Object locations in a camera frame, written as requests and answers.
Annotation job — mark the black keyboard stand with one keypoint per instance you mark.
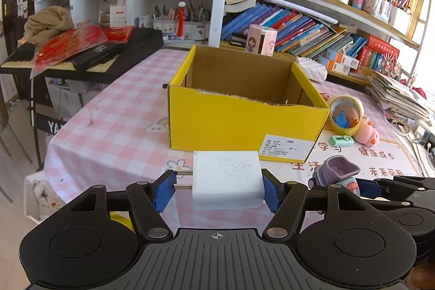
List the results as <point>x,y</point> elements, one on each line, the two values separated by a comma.
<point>35,113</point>

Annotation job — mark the yellow plastic item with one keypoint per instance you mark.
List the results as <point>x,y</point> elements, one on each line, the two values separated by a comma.
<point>119,221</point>

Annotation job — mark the white pencil holder with pencils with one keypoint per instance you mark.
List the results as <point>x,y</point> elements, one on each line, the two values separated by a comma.
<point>193,30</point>

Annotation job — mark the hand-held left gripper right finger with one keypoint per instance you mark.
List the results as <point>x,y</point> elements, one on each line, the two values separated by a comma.
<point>272,193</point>

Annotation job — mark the long black box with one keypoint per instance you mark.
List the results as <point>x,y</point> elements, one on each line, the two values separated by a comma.
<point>95,55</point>

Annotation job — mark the white power strip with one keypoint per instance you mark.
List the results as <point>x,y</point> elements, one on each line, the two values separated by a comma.
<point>424,137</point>

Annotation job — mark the small colourful figurines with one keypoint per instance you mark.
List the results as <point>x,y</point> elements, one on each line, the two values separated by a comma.
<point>390,67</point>

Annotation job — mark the small red paper decoration pack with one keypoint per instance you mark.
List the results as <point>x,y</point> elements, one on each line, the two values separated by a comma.
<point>119,33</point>

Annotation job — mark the red tassel charm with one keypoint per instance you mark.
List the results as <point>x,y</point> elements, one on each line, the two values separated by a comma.
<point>180,21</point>

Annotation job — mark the white card red stripe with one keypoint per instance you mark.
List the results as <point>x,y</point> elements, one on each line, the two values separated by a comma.
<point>118,16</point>

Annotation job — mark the row of leaning blue books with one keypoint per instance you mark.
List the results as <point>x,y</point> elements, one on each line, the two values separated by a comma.
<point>289,28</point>

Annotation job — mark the purple and blue toy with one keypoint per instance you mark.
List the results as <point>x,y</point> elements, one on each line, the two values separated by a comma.
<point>334,171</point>

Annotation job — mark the thick red book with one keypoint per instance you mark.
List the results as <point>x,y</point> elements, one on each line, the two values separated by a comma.
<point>377,48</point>

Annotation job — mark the mint green correction tape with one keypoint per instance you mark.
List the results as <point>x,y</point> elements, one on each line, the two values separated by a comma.
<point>341,140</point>

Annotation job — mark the pink cylinder pen holder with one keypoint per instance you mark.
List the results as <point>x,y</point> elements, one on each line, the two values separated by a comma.
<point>261,40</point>

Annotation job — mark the white pen holders with pens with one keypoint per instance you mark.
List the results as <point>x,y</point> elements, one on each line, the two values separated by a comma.
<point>397,14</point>

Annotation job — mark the white quilted pouch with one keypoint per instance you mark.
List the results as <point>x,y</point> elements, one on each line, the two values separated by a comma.
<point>312,70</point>

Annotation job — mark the row of yellow books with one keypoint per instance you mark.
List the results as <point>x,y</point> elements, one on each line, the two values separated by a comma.
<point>416,14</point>

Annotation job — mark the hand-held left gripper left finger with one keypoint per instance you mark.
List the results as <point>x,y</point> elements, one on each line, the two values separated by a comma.
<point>166,192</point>

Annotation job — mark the black electronic keyboard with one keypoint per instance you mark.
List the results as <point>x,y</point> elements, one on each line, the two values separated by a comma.
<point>139,43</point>

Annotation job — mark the orange and white box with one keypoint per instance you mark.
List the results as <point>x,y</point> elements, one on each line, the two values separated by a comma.
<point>343,58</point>
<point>336,68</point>

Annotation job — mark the yellow cardboard box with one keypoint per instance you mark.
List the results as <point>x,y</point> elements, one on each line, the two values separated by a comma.
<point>221,127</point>

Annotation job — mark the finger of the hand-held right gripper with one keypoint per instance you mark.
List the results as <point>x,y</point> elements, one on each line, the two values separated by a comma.
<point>414,182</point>
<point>368,189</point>

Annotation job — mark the large red paper decoration pack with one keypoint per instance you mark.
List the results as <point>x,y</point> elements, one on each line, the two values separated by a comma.
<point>68,45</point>

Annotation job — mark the thick book cream pages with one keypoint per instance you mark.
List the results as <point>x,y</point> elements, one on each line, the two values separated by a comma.
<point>243,3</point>

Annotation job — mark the stack of papers and notebooks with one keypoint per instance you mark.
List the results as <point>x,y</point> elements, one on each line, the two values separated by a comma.
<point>397,96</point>

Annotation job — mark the small pink pig toy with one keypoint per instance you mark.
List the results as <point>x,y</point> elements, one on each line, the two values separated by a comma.
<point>365,136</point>

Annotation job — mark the brown crumpled cloth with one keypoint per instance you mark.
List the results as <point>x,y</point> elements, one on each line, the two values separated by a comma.
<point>47,25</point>

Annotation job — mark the yellow-green tape roll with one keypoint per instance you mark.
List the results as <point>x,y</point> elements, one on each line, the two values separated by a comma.
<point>342,131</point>

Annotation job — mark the white charger plug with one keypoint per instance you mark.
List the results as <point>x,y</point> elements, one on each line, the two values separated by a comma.
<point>224,181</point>

